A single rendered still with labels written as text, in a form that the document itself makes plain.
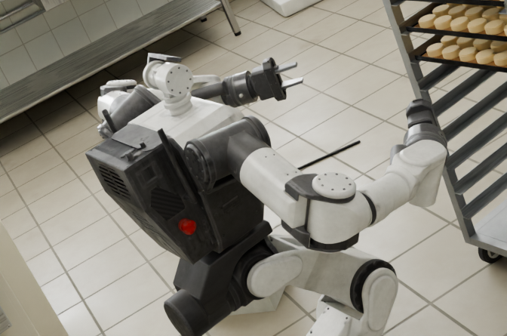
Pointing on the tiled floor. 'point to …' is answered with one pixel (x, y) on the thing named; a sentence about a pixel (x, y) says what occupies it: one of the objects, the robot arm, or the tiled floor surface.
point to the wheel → (488, 256)
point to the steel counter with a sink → (122, 37)
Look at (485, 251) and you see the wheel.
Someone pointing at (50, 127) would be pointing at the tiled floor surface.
